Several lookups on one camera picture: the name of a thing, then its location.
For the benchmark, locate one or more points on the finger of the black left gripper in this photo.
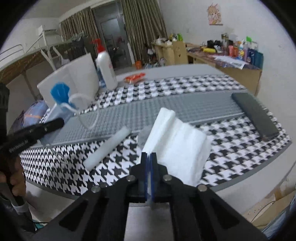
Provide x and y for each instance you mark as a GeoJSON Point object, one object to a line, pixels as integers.
{"type": "Point", "coordinates": [31, 134]}

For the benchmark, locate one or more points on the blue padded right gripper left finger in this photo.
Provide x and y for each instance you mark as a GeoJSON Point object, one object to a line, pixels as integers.
{"type": "Point", "coordinates": [145, 169]}

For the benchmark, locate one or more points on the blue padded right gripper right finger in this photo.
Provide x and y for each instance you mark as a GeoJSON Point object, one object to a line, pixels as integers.
{"type": "Point", "coordinates": [152, 164]}

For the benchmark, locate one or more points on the grey fuzzy sock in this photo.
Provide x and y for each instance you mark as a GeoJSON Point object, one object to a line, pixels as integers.
{"type": "Point", "coordinates": [143, 136]}

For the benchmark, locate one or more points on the white towel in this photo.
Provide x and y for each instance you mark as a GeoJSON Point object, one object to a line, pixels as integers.
{"type": "Point", "coordinates": [179, 146]}

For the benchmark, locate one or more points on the person's left hand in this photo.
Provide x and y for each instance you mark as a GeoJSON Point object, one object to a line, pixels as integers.
{"type": "Point", "coordinates": [17, 178]}

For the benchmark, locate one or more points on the blue plaid bedding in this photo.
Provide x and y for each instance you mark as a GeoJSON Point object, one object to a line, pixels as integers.
{"type": "Point", "coordinates": [30, 117]}

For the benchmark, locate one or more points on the white rolled cloth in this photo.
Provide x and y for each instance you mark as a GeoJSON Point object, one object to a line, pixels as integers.
{"type": "Point", "coordinates": [106, 148]}

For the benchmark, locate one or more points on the houndstooth table cloth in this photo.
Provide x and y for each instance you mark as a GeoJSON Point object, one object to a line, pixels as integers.
{"type": "Point", "coordinates": [192, 124]}

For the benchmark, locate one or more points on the metal bunk bed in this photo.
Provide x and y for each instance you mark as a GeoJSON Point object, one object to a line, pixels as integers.
{"type": "Point", "coordinates": [57, 54]}

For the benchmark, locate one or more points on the white foam box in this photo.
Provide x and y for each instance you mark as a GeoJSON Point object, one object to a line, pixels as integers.
{"type": "Point", "coordinates": [80, 75]}

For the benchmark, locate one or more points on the orange snack packet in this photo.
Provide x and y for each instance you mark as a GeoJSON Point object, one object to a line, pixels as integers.
{"type": "Point", "coordinates": [132, 79]}

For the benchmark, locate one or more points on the orange bag on floor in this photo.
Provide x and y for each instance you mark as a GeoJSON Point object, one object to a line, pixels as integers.
{"type": "Point", "coordinates": [138, 65]}

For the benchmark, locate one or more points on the white bottle red pump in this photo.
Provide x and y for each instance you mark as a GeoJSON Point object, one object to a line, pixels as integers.
{"type": "Point", "coordinates": [105, 71]}

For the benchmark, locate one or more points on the wooden smiley chair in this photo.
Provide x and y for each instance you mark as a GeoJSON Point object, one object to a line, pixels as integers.
{"type": "Point", "coordinates": [180, 53]}

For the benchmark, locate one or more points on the black smartphone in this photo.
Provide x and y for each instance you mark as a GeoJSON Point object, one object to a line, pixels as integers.
{"type": "Point", "coordinates": [258, 116]}

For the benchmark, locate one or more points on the yellow object on desk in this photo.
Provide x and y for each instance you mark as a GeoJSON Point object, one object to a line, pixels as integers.
{"type": "Point", "coordinates": [209, 50]}

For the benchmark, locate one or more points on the olive curtain left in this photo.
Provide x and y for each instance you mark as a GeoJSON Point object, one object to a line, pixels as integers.
{"type": "Point", "coordinates": [82, 21]}

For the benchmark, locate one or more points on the olive curtain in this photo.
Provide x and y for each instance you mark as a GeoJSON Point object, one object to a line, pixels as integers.
{"type": "Point", "coordinates": [82, 21]}
{"type": "Point", "coordinates": [144, 24]}

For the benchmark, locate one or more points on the printed paper sheets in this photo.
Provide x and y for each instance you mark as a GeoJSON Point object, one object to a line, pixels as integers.
{"type": "Point", "coordinates": [227, 61]}

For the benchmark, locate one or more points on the wooden desk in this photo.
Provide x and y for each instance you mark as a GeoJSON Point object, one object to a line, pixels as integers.
{"type": "Point", "coordinates": [249, 77]}

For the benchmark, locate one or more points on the glass balcony door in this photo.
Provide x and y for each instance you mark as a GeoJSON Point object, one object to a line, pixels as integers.
{"type": "Point", "coordinates": [111, 28]}

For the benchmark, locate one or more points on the olive curtain right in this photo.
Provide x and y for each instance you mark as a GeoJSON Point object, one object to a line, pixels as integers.
{"type": "Point", "coordinates": [144, 24]}

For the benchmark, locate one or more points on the blue box on desk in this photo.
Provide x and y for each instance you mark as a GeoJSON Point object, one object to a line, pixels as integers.
{"type": "Point", "coordinates": [255, 58]}

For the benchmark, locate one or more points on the anime wall poster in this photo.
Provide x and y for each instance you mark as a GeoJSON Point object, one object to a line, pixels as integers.
{"type": "Point", "coordinates": [214, 15]}

